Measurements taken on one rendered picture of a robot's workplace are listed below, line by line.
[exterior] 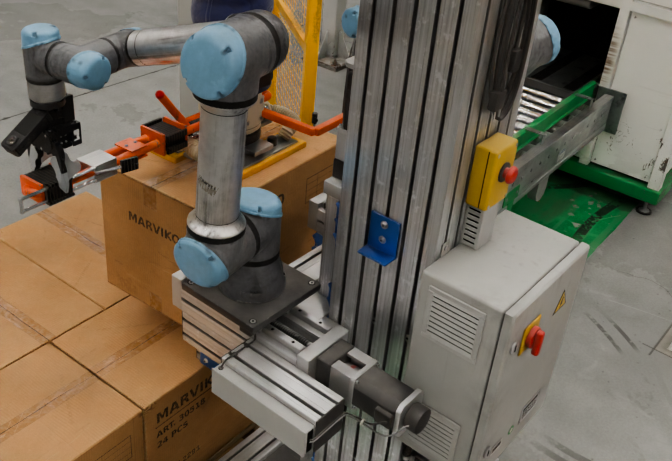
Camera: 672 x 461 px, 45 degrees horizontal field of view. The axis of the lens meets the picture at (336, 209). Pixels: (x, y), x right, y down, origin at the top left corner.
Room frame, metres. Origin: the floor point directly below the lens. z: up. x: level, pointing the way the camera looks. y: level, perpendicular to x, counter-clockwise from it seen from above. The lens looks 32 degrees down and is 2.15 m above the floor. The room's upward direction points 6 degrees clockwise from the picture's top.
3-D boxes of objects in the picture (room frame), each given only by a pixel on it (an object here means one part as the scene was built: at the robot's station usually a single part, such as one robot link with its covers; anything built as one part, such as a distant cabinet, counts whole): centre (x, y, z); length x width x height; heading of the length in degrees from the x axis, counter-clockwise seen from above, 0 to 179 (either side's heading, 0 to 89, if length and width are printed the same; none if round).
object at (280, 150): (1.99, 0.24, 1.09); 0.34 x 0.10 x 0.05; 147
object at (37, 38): (1.55, 0.63, 1.50); 0.09 x 0.08 x 0.11; 62
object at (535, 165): (2.95, -0.68, 0.50); 2.31 x 0.05 x 0.19; 146
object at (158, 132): (1.83, 0.45, 1.20); 0.10 x 0.08 x 0.06; 57
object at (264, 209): (1.45, 0.18, 1.20); 0.13 x 0.12 x 0.14; 152
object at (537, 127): (3.28, -0.84, 0.60); 1.60 x 0.10 x 0.09; 146
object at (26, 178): (1.54, 0.65, 1.20); 0.08 x 0.07 x 0.05; 147
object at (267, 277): (1.46, 0.17, 1.09); 0.15 x 0.15 x 0.10
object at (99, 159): (1.65, 0.57, 1.19); 0.07 x 0.07 x 0.04; 57
